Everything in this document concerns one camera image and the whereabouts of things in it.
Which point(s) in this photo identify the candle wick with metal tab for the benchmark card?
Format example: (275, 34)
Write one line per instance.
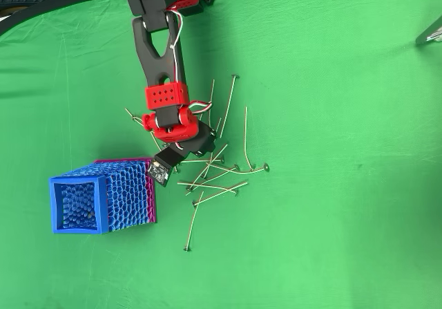
(236, 167)
(222, 158)
(134, 118)
(235, 77)
(211, 93)
(252, 168)
(204, 177)
(235, 192)
(266, 166)
(195, 204)
(176, 171)
(189, 187)
(187, 249)
(165, 146)

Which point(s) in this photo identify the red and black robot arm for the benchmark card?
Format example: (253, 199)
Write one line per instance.
(152, 67)

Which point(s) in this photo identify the blue magenta lattice basket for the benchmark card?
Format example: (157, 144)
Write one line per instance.
(127, 198)

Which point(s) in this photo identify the green table cloth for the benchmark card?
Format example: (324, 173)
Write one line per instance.
(328, 202)

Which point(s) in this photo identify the chrome metal stand pole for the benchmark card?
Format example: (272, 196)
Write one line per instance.
(426, 34)

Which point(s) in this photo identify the clear plastic stand clamp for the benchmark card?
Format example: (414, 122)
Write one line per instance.
(436, 38)

